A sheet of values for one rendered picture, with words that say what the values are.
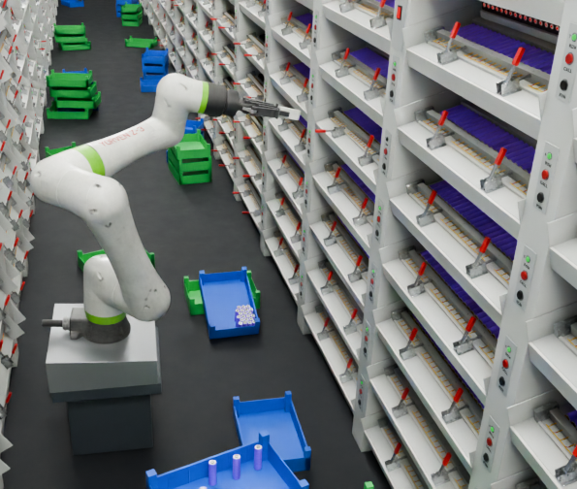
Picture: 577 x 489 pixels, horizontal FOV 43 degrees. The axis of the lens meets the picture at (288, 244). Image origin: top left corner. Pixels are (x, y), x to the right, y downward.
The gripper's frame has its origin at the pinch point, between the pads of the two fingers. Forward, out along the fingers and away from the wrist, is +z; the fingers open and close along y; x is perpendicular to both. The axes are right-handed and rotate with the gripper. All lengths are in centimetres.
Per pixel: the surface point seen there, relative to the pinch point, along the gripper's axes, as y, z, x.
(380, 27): 16.3, 14.4, 31.7
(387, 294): 40, 29, -38
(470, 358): 88, 27, -27
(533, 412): 111, 28, -24
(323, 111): -29.9, 22.4, -4.0
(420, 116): 41.9, 20.7, 15.0
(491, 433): 105, 25, -35
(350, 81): -4.0, 18.6, 12.2
